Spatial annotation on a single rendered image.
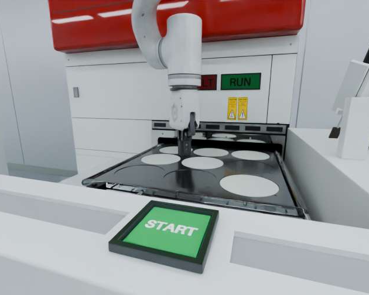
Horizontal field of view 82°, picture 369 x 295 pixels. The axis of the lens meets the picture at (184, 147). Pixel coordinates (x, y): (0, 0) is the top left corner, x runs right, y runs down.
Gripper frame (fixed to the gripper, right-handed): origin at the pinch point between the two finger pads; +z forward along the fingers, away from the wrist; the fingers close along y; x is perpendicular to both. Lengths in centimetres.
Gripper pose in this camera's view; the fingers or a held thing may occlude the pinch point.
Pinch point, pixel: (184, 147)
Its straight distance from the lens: 57.4
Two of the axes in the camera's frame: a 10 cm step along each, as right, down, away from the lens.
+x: 9.2, -0.9, 3.9
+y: 4.0, 2.0, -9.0
